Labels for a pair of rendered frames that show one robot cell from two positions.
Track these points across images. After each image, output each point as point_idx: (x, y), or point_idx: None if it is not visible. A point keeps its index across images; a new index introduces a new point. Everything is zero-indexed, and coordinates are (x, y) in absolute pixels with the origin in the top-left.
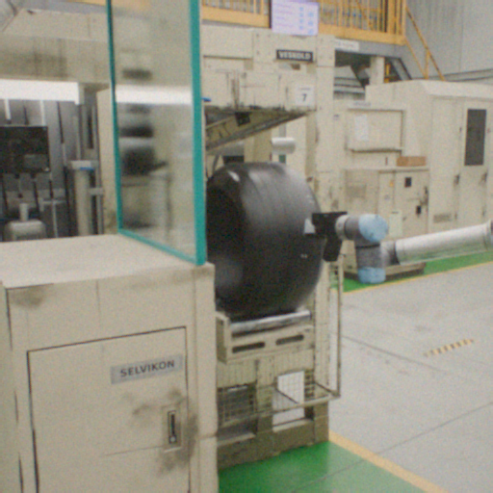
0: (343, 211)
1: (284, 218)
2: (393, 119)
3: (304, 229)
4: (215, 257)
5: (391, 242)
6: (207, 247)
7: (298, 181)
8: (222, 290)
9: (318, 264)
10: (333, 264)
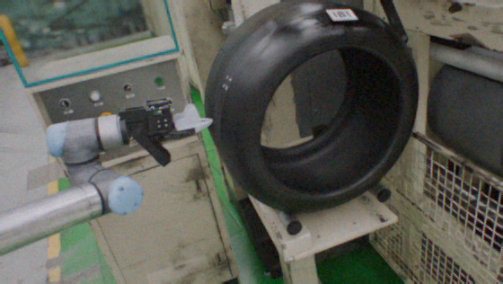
0: (119, 110)
1: (208, 91)
2: None
3: (212, 116)
4: (376, 110)
5: (95, 180)
6: (375, 94)
7: (242, 50)
8: (351, 147)
9: (227, 168)
10: None
